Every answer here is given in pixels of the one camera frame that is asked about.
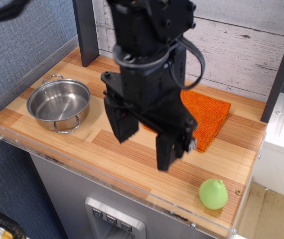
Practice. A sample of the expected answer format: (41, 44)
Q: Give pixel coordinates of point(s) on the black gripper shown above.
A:
(152, 98)

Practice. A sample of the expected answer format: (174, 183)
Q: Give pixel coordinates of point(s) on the orange towel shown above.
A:
(210, 114)

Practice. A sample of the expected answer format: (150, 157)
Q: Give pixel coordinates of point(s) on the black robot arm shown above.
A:
(151, 52)

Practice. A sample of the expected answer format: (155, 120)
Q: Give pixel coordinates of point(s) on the clear acrylic counter guard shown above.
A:
(238, 70)

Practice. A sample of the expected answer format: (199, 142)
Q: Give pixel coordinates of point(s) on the green toy pear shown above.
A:
(213, 194)

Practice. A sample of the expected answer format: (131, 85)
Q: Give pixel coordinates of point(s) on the stainless steel pot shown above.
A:
(59, 104)

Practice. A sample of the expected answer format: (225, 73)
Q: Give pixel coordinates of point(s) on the grey cabinet front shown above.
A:
(68, 190)

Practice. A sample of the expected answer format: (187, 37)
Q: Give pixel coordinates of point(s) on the silver button control panel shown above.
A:
(108, 222)

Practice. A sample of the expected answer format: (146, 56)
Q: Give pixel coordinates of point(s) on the white side appliance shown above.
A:
(268, 170)

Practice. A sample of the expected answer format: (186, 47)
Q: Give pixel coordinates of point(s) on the yellow object bottom left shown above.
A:
(7, 235)

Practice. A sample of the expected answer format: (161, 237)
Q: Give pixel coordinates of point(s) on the dark grey left post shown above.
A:
(86, 29)

